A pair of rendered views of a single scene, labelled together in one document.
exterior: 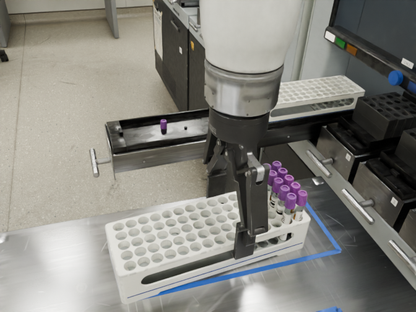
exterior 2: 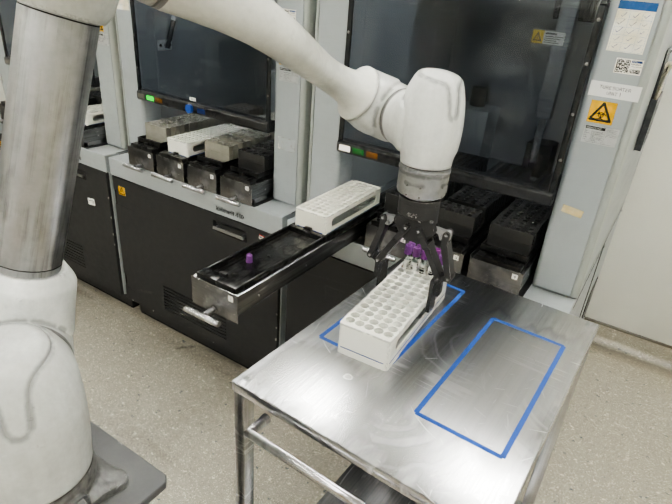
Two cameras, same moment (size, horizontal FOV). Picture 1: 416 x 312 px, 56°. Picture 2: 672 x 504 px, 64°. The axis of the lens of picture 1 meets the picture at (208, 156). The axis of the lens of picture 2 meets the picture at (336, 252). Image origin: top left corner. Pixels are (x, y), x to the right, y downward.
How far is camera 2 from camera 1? 68 cm
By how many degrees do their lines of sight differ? 34
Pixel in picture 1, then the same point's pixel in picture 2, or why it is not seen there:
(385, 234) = not seen: hidden behind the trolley
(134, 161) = (252, 297)
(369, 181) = not seen: hidden behind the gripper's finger
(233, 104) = (435, 192)
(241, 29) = (448, 143)
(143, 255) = (388, 326)
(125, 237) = (358, 325)
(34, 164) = not seen: outside the picture
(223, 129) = (423, 212)
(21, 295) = (314, 400)
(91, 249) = (321, 355)
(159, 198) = (140, 389)
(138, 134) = (235, 273)
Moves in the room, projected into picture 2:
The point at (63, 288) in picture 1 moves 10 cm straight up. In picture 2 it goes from (336, 382) to (341, 333)
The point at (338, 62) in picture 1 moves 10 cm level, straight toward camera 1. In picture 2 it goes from (345, 169) to (356, 180)
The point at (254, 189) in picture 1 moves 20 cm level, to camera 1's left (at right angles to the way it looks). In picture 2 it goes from (448, 246) to (361, 274)
